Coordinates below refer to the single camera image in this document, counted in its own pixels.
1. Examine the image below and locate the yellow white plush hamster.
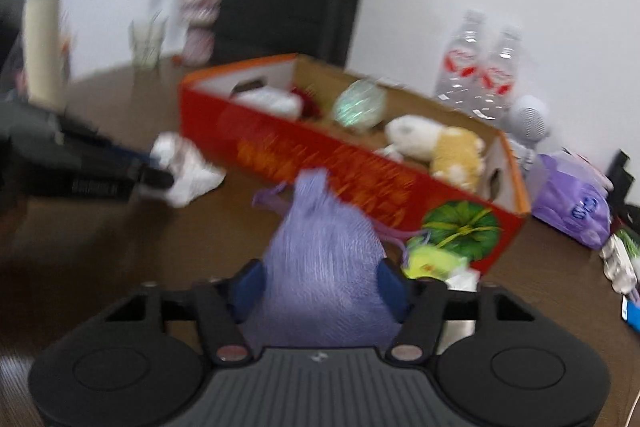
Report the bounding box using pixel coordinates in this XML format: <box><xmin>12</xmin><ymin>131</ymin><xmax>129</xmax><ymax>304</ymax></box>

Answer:
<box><xmin>382</xmin><ymin>114</ymin><xmax>487</xmax><ymax>192</ymax></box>

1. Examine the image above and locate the red cardboard box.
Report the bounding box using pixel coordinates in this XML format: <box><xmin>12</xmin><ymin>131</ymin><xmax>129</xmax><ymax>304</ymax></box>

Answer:
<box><xmin>178</xmin><ymin>53</ymin><xmax>531</xmax><ymax>275</ymax></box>

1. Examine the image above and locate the white robot-shaped speaker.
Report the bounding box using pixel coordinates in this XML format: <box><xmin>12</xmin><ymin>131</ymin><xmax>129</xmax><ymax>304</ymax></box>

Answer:
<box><xmin>500</xmin><ymin>94</ymin><xmax>551</xmax><ymax>172</ymax></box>

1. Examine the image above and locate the small white block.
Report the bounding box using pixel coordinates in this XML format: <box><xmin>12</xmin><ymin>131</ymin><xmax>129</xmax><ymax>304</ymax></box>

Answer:
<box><xmin>442</xmin><ymin>269</ymin><xmax>481</xmax><ymax>293</ymax></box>

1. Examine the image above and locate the purple fabric pouch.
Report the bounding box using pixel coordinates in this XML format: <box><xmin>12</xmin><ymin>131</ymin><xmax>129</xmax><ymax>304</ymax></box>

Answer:
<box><xmin>251</xmin><ymin>169</ymin><xmax>416</xmax><ymax>350</ymax></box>

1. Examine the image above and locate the clear plastic water bottle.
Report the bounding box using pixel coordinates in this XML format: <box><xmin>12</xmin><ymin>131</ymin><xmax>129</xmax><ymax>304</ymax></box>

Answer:
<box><xmin>472</xmin><ymin>26</ymin><xmax>523</xmax><ymax>120</ymax></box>
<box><xmin>435</xmin><ymin>10</ymin><xmax>488</xmax><ymax>108</ymax></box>

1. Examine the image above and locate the red rose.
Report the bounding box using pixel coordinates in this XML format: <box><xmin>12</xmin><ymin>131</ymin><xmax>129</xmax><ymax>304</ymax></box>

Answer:
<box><xmin>290</xmin><ymin>87</ymin><xmax>323</xmax><ymax>120</ymax></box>

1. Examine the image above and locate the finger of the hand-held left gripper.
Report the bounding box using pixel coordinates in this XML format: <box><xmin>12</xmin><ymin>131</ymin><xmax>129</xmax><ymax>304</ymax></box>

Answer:
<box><xmin>127</xmin><ymin>164</ymin><xmax>175</xmax><ymax>188</ymax></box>
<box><xmin>57</xmin><ymin>121</ymin><xmax>153</xmax><ymax>166</ymax></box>

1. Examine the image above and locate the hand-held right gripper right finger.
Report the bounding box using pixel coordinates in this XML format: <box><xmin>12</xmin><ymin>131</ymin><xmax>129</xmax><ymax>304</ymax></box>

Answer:
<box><xmin>377</xmin><ymin>258</ymin><xmax>541</xmax><ymax>364</ymax></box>

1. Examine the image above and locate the purple tissue pack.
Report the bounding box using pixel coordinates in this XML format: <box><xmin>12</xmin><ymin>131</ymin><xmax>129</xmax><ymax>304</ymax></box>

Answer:
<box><xmin>530</xmin><ymin>149</ymin><xmax>613</xmax><ymax>250</ymax></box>

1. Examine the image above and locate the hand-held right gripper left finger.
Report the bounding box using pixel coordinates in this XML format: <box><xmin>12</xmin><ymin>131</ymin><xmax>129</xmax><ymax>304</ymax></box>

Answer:
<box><xmin>102</xmin><ymin>258</ymin><xmax>266</xmax><ymax>364</ymax></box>

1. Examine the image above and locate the black rectangular device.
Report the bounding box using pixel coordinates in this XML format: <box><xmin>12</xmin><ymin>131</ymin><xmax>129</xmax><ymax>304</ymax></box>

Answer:
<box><xmin>605</xmin><ymin>149</ymin><xmax>640</xmax><ymax>218</ymax></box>

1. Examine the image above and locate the clear glass cup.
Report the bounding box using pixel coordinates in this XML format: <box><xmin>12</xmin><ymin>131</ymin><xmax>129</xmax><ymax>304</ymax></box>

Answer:
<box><xmin>129</xmin><ymin>14</ymin><xmax>168</xmax><ymax>68</ymax></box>

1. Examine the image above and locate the pink textured vase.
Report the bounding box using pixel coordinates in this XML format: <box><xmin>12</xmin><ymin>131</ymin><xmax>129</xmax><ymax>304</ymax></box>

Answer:
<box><xmin>179</xmin><ymin>0</ymin><xmax>226</xmax><ymax>60</ymax></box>

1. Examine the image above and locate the blue tube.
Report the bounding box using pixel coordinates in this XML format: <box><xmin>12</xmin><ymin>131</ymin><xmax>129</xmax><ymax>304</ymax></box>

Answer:
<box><xmin>620</xmin><ymin>297</ymin><xmax>640</xmax><ymax>333</ymax></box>

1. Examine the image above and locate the cream thermos bottle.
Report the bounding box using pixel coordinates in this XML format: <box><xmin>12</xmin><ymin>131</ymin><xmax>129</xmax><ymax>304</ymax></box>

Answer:
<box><xmin>22</xmin><ymin>0</ymin><xmax>68</xmax><ymax>110</ymax></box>

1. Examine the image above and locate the large white tissue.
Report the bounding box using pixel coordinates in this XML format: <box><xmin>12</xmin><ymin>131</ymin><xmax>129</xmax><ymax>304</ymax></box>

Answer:
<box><xmin>150</xmin><ymin>132</ymin><xmax>227</xmax><ymax>208</ymax></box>

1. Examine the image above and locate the iridescent plastic bag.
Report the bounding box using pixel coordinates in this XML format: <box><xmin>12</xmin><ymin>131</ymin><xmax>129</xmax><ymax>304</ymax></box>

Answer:
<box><xmin>334</xmin><ymin>79</ymin><xmax>388</xmax><ymax>128</ymax></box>

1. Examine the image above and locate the yellow green small pouch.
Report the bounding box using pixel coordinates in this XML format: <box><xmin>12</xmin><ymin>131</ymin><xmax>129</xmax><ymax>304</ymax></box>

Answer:
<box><xmin>402</xmin><ymin>234</ymin><xmax>471</xmax><ymax>280</ymax></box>

